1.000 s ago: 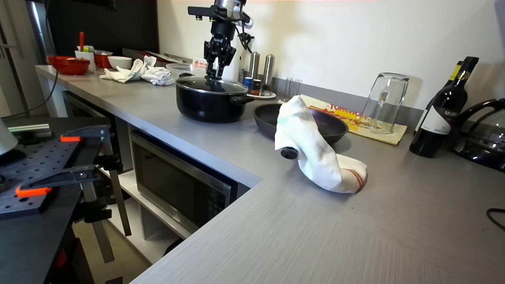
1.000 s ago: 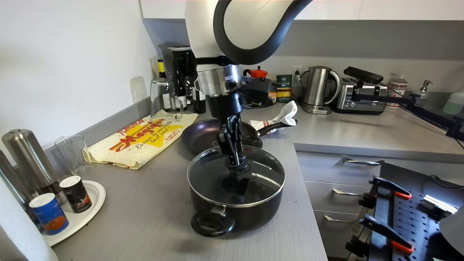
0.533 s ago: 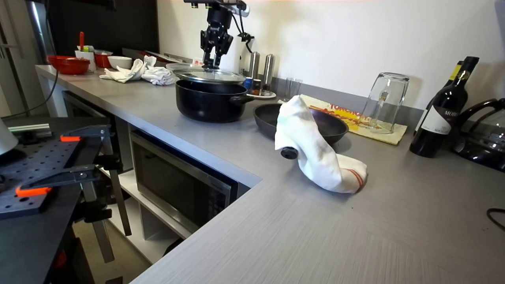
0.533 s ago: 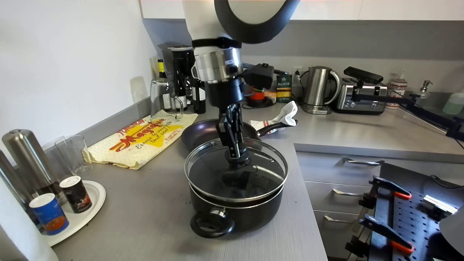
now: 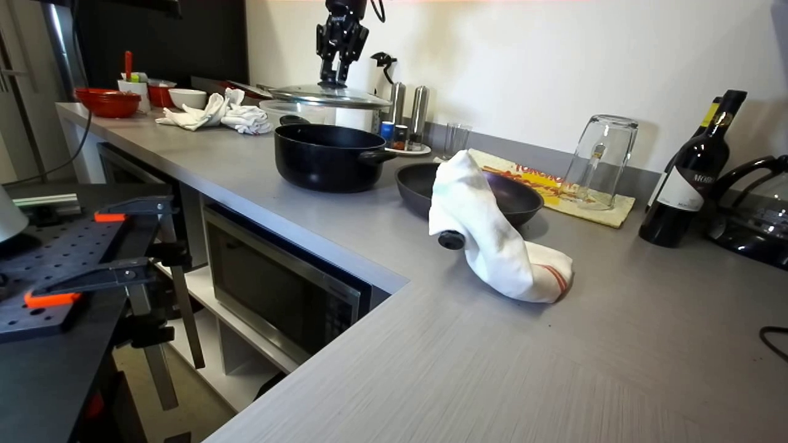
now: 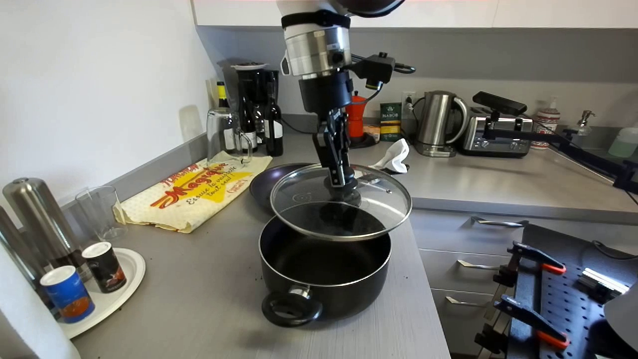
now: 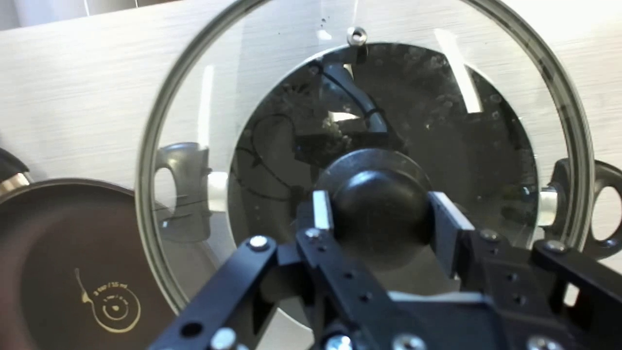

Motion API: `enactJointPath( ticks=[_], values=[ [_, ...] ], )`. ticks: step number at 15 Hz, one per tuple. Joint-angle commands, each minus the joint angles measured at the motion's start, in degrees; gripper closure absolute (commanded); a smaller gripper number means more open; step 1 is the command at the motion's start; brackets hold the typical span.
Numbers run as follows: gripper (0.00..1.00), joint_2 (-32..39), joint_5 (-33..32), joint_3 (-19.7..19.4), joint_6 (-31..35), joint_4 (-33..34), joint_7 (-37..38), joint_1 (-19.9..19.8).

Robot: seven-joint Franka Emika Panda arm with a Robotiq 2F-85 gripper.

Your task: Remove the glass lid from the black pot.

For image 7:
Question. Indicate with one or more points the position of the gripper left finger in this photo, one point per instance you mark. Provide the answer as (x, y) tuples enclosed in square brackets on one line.
[(316, 262)]

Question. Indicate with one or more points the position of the glass lid with black knob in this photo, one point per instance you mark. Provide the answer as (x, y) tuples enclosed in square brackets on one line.
[(379, 116)]

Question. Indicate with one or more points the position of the dark brown frying pan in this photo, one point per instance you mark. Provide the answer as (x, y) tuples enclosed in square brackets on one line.
[(73, 262)]

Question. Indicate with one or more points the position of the black pot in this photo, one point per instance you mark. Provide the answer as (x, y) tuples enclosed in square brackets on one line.
[(437, 136)]

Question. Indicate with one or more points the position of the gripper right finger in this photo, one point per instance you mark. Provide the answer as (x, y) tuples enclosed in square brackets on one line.
[(515, 272)]

